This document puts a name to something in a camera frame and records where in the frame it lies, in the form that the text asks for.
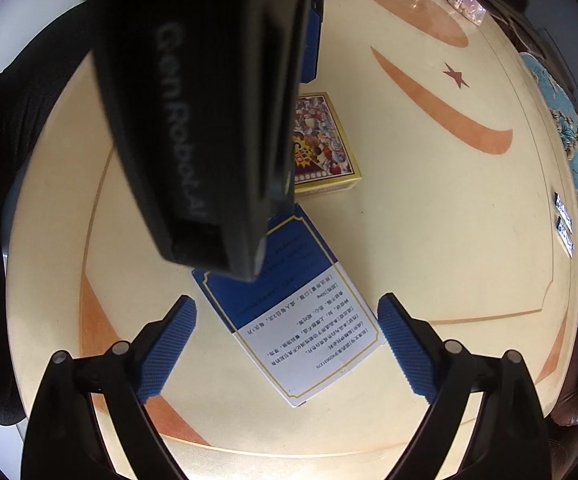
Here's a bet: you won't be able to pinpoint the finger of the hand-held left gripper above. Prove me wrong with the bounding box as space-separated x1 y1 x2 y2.
299 0 330 84

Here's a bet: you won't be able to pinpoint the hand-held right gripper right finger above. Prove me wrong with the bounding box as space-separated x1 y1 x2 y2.
378 294 552 480

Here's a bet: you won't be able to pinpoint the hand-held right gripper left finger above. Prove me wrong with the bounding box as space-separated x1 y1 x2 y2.
21 296 198 480

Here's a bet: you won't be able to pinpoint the blue and white box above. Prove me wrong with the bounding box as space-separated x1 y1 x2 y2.
191 203 388 409

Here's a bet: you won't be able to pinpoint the colourful printed card box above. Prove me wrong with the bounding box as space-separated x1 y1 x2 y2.
289 91 364 196

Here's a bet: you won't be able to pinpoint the person's left forearm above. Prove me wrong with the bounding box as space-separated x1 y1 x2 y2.
0 0 116 171

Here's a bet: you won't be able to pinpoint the small stickers on table edge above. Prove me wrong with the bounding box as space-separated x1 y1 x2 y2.
557 217 576 257

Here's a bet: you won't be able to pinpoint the blue floral cloth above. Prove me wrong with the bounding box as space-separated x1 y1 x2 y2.
519 52 578 282

